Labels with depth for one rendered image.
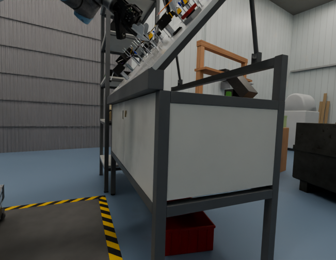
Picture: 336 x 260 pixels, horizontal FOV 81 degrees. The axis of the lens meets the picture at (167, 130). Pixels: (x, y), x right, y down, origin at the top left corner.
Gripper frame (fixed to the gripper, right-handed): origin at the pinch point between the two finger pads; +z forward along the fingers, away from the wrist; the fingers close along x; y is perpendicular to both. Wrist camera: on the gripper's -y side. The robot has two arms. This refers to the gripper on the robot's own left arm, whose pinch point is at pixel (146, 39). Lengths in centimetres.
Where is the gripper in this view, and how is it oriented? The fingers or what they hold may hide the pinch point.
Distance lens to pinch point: 99.8
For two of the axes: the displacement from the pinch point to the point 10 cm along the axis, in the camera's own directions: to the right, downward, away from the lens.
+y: 4.8, -5.0, -7.2
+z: 7.3, 6.9, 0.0
